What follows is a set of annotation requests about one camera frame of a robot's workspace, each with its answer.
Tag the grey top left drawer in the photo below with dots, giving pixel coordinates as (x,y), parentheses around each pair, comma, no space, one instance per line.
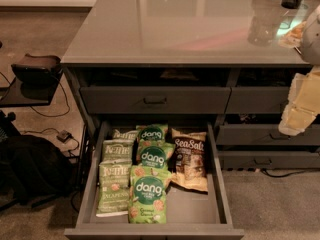
(154,100)

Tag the brown sea salt chip bag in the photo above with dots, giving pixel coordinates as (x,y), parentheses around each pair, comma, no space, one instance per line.
(190,172)

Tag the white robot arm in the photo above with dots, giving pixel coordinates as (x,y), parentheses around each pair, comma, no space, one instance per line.
(309,49)

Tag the green dang chip bag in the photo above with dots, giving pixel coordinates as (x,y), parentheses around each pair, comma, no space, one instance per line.
(147,196)
(154,132)
(154,154)

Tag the black bag on floor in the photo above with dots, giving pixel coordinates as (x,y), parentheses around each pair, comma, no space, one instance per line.
(33,166)

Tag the green kettle chip bag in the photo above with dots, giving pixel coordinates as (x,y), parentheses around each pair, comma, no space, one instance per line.
(126,135)
(117,149)

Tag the black power adapter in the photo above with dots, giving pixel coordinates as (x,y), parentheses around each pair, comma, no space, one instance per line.
(63,136)

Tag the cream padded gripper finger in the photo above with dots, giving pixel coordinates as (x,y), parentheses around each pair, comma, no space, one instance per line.
(295,121)
(305,91)

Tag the middle green Dang chip bag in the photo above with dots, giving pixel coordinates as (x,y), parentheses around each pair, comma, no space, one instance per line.
(154,154)

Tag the green jalapeno chip bag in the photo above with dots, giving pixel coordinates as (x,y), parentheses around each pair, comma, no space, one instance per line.
(113,189)

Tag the checkered fiducial marker board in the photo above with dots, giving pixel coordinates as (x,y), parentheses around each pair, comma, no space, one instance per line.
(293,37)

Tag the front green Dang chip bag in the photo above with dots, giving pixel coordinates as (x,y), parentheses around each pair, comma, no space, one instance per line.
(147,196)

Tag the middle green Kettle chip bag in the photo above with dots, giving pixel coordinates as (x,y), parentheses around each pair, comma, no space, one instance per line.
(117,149)

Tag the grey top right drawer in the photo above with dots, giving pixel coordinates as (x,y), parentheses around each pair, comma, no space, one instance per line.
(257,100)

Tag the rear green Kettle chip bag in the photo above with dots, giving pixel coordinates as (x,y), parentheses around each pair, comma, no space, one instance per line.
(126,135)

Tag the open grey middle drawer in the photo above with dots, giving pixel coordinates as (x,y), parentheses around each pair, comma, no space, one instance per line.
(191,214)

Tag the rear green Dang chip bag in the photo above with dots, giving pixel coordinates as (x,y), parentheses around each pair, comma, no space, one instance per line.
(154,132)

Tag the grey middle right drawer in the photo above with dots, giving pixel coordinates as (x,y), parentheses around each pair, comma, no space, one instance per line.
(265,135)

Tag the grey bottom right drawer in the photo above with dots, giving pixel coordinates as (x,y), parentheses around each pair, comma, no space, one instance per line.
(269,159)

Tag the grey counter cabinet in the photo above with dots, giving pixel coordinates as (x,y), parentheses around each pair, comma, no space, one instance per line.
(188,43)

